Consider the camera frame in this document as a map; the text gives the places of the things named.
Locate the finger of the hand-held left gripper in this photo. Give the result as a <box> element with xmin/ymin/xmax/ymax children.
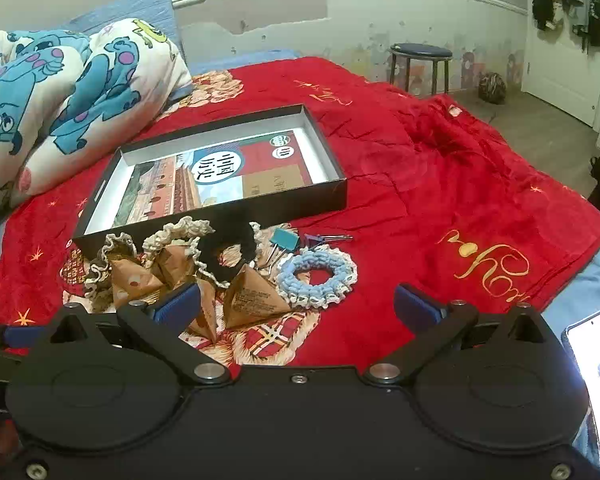
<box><xmin>0</xmin><ymin>324</ymin><xmax>48</xmax><ymax>357</ymax></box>

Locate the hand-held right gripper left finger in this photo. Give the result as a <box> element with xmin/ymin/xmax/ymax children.
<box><xmin>46</xmin><ymin>282</ymin><xmax>237</xmax><ymax>387</ymax></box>

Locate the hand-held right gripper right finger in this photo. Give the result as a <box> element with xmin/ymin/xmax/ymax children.
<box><xmin>364</xmin><ymin>284</ymin><xmax>561</xmax><ymax>386</ymax></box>

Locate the brown triangular paper packet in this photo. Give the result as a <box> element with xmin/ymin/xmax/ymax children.
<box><xmin>186</xmin><ymin>282</ymin><xmax>219</xmax><ymax>344</ymax></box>
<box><xmin>110</xmin><ymin>255</ymin><xmax>167</xmax><ymax>307</ymax></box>
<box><xmin>225</xmin><ymin>265</ymin><xmax>294</xmax><ymax>329</ymax></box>
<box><xmin>155</xmin><ymin>245</ymin><xmax>199</xmax><ymax>289</ymax></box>

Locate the black scrunchie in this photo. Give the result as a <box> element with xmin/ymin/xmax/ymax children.
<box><xmin>197</xmin><ymin>221</ymin><xmax>264</xmax><ymax>289</ymax></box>

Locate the light blue knitted scrunchie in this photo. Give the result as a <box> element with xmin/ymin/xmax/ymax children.
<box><xmin>276</xmin><ymin>249</ymin><xmax>357</xmax><ymax>310</ymax></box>

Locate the black shallow cardboard box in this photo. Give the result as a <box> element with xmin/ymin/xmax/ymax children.
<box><xmin>72</xmin><ymin>104</ymin><xmax>348</xmax><ymax>261</ymax></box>

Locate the cream and brown ruffled scrunchie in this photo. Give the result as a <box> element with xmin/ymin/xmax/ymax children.
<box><xmin>82</xmin><ymin>232</ymin><xmax>147</xmax><ymax>312</ymax></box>

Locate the dark blue binder clip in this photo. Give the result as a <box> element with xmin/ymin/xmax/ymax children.
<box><xmin>301</xmin><ymin>232</ymin><xmax>354</xmax><ymax>249</ymax></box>

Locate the red embroidered blanket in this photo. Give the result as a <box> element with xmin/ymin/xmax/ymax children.
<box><xmin>0</xmin><ymin>55</ymin><xmax>600</xmax><ymax>368</ymax></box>

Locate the teal binder clip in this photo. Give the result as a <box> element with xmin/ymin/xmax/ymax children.
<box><xmin>260</xmin><ymin>227</ymin><xmax>302</xmax><ymax>273</ymax></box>

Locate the printed card with red building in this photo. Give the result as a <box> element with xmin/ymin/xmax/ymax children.
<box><xmin>112</xmin><ymin>130</ymin><xmax>314</xmax><ymax>227</ymax></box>

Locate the white smartphone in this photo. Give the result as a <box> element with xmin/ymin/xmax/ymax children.
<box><xmin>561</xmin><ymin>305</ymin><xmax>600</xmax><ymax>472</ymax></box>

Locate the monster print pillow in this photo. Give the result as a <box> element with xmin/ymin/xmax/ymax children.
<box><xmin>0</xmin><ymin>17</ymin><xmax>194</xmax><ymax>235</ymax></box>

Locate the round stool with blue seat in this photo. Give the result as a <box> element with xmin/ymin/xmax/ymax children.
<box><xmin>389</xmin><ymin>43</ymin><xmax>454</xmax><ymax>99</ymax></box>

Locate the white door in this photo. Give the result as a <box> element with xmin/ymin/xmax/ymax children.
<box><xmin>521</xmin><ymin>0</ymin><xmax>600</xmax><ymax>129</ymax></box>

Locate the blue pillow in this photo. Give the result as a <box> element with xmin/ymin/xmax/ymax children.
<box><xmin>65</xmin><ymin>0</ymin><xmax>187</xmax><ymax>63</ymax></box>

